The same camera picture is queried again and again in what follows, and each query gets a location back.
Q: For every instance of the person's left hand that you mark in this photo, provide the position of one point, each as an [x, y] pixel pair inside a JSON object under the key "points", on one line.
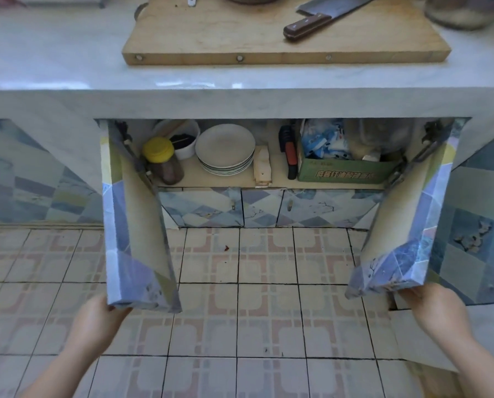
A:
{"points": [[91, 325]]}

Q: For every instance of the person's right hand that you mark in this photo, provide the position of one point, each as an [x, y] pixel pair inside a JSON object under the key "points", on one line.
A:
{"points": [[435, 312]]}

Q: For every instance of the person's right fingers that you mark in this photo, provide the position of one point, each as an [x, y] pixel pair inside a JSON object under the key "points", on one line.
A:
{"points": [[405, 298]]}

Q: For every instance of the person's left fingers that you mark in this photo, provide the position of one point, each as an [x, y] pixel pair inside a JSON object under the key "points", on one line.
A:
{"points": [[120, 315]]}

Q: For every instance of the person's right forearm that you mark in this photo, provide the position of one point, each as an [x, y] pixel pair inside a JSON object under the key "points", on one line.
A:
{"points": [[477, 364]]}

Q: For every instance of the person's left forearm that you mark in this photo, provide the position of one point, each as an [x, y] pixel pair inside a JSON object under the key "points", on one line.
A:
{"points": [[60, 373]]}

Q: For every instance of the closed patterned cabinet front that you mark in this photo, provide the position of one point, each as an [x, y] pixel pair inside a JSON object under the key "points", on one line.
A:
{"points": [[477, 227], [31, 178]]}

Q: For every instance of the small patterned lower cabinet door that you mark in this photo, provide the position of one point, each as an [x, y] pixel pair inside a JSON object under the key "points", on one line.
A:
{"points": [[325, 208], [260, 208], [201, 208]]}

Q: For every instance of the green cardboard box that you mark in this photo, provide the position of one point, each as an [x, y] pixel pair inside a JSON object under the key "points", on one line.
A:
{"points": [[342, 171]]}

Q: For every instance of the brown jar with yellow lid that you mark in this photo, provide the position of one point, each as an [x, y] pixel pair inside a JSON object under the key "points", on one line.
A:
{"points": [[164, 163]]}

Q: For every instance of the metal door hinge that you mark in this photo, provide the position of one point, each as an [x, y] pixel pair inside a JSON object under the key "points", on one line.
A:
{"points": [[427, 140]]}

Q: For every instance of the clear plastic bag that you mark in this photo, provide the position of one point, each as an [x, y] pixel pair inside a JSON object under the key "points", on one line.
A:
{"points": [[375, 136]]}

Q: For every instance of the blue and white packets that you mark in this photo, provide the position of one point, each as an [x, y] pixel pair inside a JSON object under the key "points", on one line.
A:
{"points": [[325, 140]]}

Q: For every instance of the white bowl with dark contents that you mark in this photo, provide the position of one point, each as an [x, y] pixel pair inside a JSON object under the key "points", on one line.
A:
{"points": [[185, 140]]}

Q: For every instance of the black and red knife sharpener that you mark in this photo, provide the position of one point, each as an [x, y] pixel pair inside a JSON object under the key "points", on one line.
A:
{"points": [[289, 152]]}

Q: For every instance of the cream wooden block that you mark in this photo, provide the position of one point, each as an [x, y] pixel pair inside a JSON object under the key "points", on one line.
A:
{"points": [[263, 166]]}

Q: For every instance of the stack of white plates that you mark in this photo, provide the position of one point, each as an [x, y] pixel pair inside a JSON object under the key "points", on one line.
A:
{"points": [[225, 149]]}

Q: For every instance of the wooden cutting board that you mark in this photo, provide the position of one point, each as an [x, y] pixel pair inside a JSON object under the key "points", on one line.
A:
{"points": [[280, 43]]}

